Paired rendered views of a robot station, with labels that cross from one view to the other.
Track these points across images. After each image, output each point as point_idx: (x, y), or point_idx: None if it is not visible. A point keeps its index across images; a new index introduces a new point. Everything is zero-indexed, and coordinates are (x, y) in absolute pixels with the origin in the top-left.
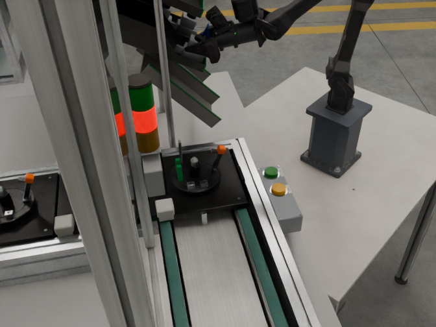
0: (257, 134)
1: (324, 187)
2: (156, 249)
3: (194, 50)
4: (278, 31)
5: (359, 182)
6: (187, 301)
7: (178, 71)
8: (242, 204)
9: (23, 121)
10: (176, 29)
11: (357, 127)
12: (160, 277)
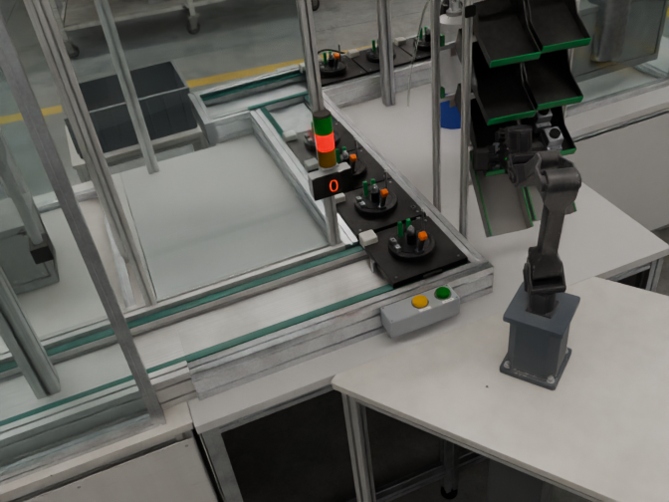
0: None
1: (480, 361)
2: (329, 247)
3: None
4: (512, 177)
5: (502, 391)
6: (297, 282)
7: None
8: (390, 281)
9: None
10: (539, 137)
11: (535, 339)
12: (304, 256)
